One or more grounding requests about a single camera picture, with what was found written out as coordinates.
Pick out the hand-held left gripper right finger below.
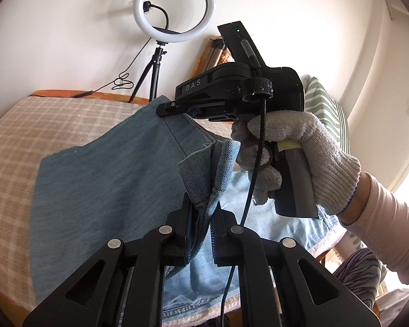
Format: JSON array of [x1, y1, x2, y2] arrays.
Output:
[[209, 208, 382, 327]]

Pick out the white ring light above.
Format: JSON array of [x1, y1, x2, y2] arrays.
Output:
[[134, 0, 217, 45]]

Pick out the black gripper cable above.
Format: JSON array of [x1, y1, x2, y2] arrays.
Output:
[[220, 39, 271, 327]]

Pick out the person's right hand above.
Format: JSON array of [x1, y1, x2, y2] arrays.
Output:
[[231, 110, 362, 216]]

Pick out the green leaf print pillow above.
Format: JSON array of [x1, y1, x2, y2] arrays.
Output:
[[303, 77, 351, 154]]

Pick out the black ring light cable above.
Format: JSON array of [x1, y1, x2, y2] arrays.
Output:
[[68, 37, 150, 99]]

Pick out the person's right forearm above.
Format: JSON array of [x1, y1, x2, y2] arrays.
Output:
[[337, 172, 409, 285]]

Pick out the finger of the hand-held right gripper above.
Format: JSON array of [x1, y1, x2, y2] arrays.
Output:
[[156, 99, 233, 123]]

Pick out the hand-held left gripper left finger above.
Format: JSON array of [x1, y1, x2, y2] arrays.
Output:
[[22, 192, 195, 327]]

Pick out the small black tripod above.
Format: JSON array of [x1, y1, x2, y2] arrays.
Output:
[[128, 41, 167, 104]]

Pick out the beige checked blanket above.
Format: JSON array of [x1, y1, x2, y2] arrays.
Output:
[[0, 93, 164, 309]]

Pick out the blue denim pants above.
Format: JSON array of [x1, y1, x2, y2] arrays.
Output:
[[31, 104, 339, 321]]

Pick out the person's striped grey clothing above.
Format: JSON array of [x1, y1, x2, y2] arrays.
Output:
[[334, 247, 389, 300]]

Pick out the folded silver tripod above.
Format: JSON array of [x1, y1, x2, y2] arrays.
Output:
[[204, 39, 225, 69]]

